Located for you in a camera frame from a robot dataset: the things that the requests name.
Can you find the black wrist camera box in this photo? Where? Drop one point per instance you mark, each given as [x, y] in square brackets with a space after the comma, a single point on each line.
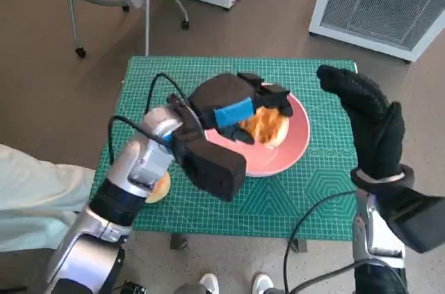
[215, 169]
[417, 221]

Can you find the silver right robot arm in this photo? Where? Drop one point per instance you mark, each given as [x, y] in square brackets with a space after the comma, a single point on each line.
[379, 238]

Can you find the pink plastic bowl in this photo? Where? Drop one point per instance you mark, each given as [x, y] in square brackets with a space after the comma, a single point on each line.
[278, 158]

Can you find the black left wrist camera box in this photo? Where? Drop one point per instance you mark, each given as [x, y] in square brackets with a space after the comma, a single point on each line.
[215, 169]

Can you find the small black device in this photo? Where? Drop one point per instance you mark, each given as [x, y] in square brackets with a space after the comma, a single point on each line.
[133, 288]

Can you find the toy bread with pale crust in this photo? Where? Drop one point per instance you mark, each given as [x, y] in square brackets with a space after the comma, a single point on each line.
[161, 189]

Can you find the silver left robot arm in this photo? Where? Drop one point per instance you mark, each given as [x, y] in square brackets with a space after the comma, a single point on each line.
[87, 249]

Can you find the toy bread with brown crust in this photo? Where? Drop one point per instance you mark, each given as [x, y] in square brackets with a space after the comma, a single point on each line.
[267, 127]

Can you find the green cutting mat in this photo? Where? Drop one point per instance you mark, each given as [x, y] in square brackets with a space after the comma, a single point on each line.
[271, 210]

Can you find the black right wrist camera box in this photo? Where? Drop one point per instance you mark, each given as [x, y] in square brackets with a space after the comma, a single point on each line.
[417, 221]

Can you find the person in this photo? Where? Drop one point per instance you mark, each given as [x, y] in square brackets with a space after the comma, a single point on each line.
[210, 281]
[34, 196]

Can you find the black table bracket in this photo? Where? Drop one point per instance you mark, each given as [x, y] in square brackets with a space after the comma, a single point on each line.
[300, 247]
[179, 242]

